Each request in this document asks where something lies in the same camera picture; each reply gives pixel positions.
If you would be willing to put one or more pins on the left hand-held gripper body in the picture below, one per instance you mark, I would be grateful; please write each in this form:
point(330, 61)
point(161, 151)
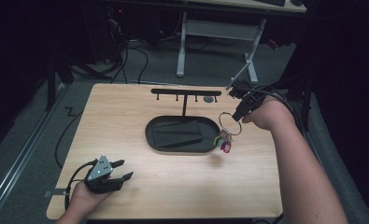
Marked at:
point(99, 174)

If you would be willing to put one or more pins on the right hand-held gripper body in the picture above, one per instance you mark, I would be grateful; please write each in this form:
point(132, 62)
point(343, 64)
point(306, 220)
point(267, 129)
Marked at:
point(250, 93)

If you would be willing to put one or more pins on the black key rack with tray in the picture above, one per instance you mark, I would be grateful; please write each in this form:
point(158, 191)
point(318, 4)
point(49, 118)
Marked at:
point(210, 137)

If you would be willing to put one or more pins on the person's left hand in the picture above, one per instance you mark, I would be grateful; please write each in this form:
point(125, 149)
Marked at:
point(85, 199)

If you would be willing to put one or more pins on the person's right hand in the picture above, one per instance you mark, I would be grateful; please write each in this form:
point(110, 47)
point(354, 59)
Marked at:
point(271, 115)

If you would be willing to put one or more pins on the grey round table grommet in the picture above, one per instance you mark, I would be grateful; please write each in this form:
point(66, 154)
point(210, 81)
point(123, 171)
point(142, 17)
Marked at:
point(208, 99)

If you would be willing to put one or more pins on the grey tape strip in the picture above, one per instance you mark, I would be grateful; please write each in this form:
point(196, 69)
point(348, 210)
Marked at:
point(53, 193)

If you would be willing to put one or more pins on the small red object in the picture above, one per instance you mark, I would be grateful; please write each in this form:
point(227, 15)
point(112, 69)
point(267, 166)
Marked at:
point(272, 44)

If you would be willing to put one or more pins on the black metal stand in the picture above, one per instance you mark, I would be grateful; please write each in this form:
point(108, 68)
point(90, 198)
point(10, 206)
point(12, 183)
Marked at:
point(305, 93)
point(50, 84)

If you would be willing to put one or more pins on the white-framed desk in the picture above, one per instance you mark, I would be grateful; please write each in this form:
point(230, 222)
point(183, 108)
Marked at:
point(218, 30)

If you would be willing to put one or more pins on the black keyboard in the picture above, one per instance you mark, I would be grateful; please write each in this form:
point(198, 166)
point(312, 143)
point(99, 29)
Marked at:
point(271, 2)

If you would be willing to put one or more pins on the black computer mouse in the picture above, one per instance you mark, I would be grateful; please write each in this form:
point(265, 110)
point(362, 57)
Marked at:
point(296, 2)

